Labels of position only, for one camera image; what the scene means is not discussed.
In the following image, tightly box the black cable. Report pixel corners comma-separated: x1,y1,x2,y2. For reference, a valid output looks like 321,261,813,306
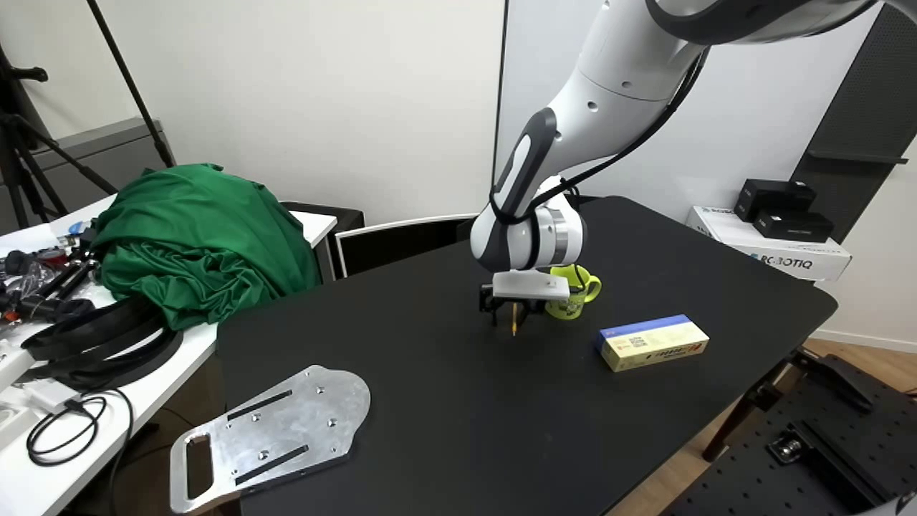
26,389,135,468

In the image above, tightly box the stand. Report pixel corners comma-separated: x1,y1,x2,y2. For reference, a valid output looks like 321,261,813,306
85,0,177,170

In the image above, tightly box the black perforated metal table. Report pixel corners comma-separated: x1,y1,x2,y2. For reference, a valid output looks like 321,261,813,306
658,350,917,516

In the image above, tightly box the green cloth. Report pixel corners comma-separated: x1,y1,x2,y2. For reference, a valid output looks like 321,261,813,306
91,163,322,333

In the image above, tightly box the black box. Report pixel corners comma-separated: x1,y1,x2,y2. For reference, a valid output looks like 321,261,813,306
734,178,818,222
752,209,836,244

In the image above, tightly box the white cardboard box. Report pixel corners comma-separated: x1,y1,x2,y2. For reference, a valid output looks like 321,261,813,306
686,205,853,282

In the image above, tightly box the camera on tripod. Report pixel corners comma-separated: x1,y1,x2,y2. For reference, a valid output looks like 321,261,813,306
0,42,120,231

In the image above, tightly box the grey cabinet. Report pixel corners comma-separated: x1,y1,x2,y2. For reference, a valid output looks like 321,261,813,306
0,118,170,235

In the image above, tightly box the heap of tools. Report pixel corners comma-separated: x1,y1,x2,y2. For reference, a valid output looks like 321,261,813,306
0,221,101,325

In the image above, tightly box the bundle of black hoops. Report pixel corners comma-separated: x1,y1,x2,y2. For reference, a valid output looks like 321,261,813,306
20,295,185,393

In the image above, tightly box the silver metal plate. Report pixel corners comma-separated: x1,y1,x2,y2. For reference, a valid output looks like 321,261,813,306
169,364,373,515

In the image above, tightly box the yellow and blue carton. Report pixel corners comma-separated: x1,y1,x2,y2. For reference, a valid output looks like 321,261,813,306
595,314,711,373

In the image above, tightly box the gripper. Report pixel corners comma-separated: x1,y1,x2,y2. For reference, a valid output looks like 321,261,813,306
478,283,548,328

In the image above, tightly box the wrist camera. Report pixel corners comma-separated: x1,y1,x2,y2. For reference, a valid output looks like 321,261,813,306
491,269,572,302

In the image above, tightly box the white table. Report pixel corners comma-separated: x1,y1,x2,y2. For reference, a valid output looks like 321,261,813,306
0,193,339,516

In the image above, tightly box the yellow-green mug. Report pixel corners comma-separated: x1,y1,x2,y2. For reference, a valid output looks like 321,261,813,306
544,263,603,321

